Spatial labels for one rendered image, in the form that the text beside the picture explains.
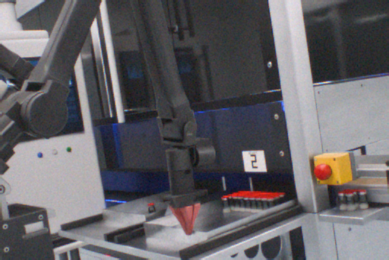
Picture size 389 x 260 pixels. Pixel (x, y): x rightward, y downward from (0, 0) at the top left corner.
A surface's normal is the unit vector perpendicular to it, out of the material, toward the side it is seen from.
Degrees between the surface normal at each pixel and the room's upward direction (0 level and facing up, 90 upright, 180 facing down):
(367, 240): 90
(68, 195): 90
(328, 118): 90
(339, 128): 90
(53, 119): 99
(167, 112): 105
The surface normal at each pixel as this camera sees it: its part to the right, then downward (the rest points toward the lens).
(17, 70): 0.69, 0.13
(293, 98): -0.77, 0.15
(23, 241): 0.61, -0.05
